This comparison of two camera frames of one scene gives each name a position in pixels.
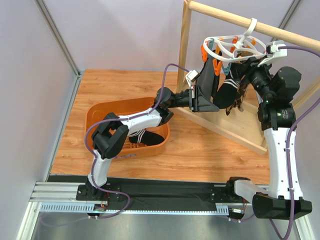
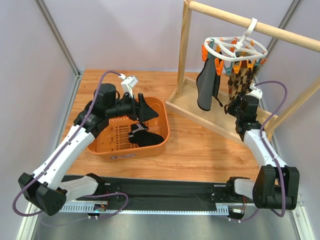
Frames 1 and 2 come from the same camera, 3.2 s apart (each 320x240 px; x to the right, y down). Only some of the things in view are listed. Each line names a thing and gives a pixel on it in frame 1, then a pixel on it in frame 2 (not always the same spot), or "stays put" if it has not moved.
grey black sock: x=207 y=80 stays put
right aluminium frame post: x=287 y=16 stays put
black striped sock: x=226 y=96 to x=135 y=128
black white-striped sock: x=146 y=137 stays put
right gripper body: x=244 y=69 to x=235 y=105
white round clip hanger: x=232 y=48 stays put
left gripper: x=195 y=98 to x=136 y=107
